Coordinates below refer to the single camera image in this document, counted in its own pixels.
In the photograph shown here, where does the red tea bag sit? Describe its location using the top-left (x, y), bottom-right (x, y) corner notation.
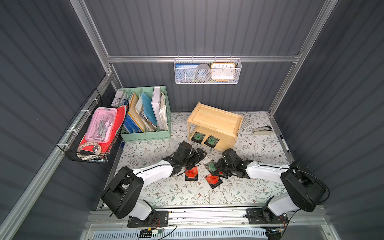
top-left (205, 174), bottom-right (223, 189)
top-left (217, 171), bottom-right (229, 179)
top-left (185, 167), bottom-right (199, 181)

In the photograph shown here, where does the green tea bag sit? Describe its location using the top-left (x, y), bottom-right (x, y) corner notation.
top-left (191, 132), bottom-right (206, 144)
top-left (204, 160), bottom-right (219, 176)
top-left (204, 135), bottom-right (220, 149)

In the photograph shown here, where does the red tea bag bottom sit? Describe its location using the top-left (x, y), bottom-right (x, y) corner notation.
top-left (205, 174), bottom-right (223, 189)

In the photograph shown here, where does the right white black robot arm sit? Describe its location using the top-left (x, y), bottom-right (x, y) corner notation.
top-left (215, 149), bottom-right (330, 223)

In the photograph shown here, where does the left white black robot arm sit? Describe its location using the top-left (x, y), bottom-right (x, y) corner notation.
top-left (101, 142), bottom-right (207, 224)

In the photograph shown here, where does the wooden two-tier shelf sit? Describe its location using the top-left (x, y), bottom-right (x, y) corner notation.
top-left (187, 103), bottom-right (244, 152)

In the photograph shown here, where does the white calculator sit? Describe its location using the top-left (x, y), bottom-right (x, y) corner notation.
top-left (241, 119), bottom-right (252, 131)

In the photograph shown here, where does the grey stapler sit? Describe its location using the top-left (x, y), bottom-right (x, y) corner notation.
top-left (252, 126), bottom-right (274, 136)

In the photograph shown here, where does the green file organizer box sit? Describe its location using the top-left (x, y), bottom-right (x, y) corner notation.
top-left (112, 86), bottom-right (171, 142)

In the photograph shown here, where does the black marker pen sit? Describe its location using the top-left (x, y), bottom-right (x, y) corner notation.
top-left (280, 135), bottom-right (290, 152)

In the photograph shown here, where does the white binder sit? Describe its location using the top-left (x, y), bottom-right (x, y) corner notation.
top-left (152, 87), bottom-right (165, 131)

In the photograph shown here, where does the teal folder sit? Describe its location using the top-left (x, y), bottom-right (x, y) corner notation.
top-left (142, 92), bottom-right (158, 127)

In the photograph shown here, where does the red folder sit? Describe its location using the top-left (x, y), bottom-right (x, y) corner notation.
top-left (78, 105), bottom-right (127, 154)

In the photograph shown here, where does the blue box in basket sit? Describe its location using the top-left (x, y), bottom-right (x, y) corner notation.
top-left (174, 63), bottom-right (199, 85)

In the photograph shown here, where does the grey tape roll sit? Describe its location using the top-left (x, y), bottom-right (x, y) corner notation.
top-left (195, 64), bottom-right (211, 83)

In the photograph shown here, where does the pink plastic tool case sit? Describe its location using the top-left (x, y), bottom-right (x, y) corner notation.
top-left (85, 107), bottom-right (118, 144)

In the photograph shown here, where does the yellow white clock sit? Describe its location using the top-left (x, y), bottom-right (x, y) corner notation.
top-left (211, 63), bottom-right (236, 81)

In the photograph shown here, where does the clear tape roll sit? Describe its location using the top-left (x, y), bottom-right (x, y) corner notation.
top-left (77, 142), bottom-right (102, 155)

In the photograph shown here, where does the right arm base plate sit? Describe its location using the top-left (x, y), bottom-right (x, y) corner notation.
top-left (245, 208), bottom-right (289, 225)

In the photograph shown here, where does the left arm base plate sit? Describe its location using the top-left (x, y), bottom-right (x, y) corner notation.
top-left (127, 211), bottom-right (169, 228)

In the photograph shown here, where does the white mesh wall basket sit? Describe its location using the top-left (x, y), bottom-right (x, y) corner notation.
top-left (174, 58), bottom-right (243, 85)

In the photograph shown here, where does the black wire basket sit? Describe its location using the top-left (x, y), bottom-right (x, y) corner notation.
top-left (57, 91), bottom-right (128, 164)

